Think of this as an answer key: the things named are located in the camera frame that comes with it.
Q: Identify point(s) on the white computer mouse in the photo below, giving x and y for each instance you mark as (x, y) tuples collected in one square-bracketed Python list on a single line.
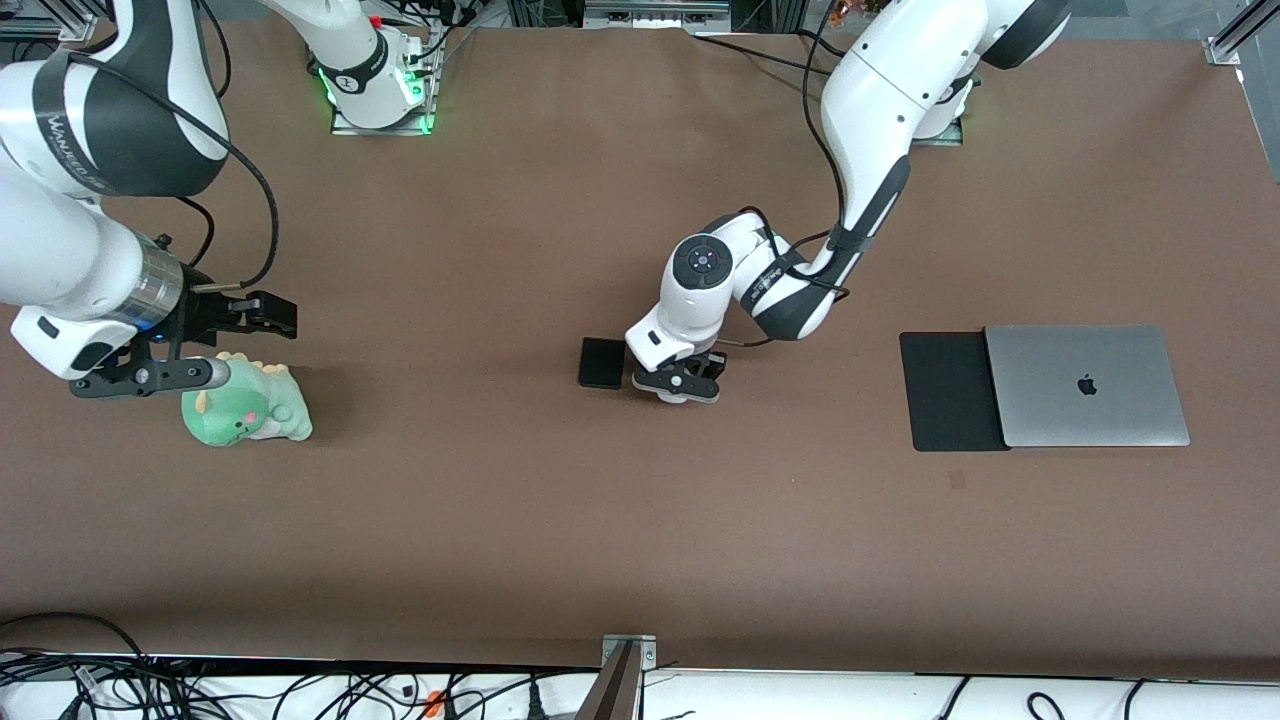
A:
[(675, 399)]

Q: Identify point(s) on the silver laptop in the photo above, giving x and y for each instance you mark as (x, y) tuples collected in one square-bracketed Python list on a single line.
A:
[(1085, 385)]

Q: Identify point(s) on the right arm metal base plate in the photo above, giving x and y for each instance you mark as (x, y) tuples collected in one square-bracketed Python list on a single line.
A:
[(345, 128)]

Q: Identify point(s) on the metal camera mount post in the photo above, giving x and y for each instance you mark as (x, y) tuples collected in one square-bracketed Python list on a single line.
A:
[(620, 680)]

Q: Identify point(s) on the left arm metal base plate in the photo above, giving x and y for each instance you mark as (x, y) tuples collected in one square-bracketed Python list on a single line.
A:
[(945, 135)]

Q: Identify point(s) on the black mouse pad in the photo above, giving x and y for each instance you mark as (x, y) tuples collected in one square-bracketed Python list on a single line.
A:
[(950, 392)]

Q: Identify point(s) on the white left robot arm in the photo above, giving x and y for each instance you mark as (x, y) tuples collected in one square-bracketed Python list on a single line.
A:
[(880, 90)]

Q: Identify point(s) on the black phone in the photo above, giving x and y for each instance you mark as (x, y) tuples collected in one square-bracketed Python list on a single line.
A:
[(600, 363)]

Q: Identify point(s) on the metal frame rail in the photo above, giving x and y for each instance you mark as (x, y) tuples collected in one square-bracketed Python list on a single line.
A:
[(655, 12)]

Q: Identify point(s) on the green dinosaur plush toy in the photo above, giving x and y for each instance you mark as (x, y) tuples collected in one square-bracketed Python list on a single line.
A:
[(250, 415)]

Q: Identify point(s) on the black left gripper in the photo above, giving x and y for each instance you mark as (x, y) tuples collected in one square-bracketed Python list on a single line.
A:
[(714, 369)]

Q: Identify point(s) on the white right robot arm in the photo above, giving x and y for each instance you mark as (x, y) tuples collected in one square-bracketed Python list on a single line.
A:
[(60, 250)]

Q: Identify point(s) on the aluminium frame profile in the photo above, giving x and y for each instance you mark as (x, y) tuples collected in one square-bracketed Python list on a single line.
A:
[(1235, 35)]

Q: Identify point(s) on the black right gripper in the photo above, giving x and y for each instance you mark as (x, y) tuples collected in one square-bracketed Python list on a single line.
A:
[(203, 312)]

